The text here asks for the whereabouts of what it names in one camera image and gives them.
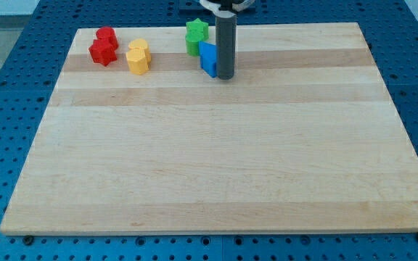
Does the blue triangular block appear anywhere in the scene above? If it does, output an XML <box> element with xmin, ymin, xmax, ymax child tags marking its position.
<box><xmin>199</xmin><ymin>41</ymin><xmax>217</xmax><ymax>78</ymax></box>

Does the green cylinder block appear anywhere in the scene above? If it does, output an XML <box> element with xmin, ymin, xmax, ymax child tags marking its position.
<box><xmin>185</xmin><ymin>30</ymin><xmax>205</xmax><ymax>57</ymax></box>

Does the light wooden board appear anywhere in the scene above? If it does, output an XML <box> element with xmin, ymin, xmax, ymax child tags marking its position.
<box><xmin>0</xmin><ymin>22</ymin><xmax>418</xmax><ymax>236</ymax></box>

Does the yellow hexagon block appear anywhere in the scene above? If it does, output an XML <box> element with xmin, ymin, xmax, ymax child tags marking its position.
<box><xmin>126</xmin><ymin>48</ymin><xmax>149</xmax><ymax>75</ymax></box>

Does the green star block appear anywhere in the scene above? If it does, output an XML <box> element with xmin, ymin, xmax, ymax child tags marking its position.
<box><xmin>186</xmin><ymin>18</ymin><xmax>209</xmax><ymax>41</ymax></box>

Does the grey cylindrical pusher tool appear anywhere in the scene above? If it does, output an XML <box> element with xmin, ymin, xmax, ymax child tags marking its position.
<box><xmin>215</xmin><ymin>10</ymin><xmax>237</xmax><ymax>80</ymax></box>

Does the yellow cylinder block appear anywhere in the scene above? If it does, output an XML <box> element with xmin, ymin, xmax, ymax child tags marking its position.
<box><xmin>128</xmin><ymin>38</ymin><xmax>152</xmax><ymax>63</ymax></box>

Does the red star block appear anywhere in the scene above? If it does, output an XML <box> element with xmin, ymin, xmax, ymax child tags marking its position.
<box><xmin>89</xmin><ymin>39</ymin><xmax>118</xmax><ymax>67</ymax></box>

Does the red cylinder block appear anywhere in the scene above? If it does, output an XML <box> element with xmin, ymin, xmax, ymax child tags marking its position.
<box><xmin>96</xmin><ymin>26</ymin><xmax>119</xmax><ymax>49</ymax></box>

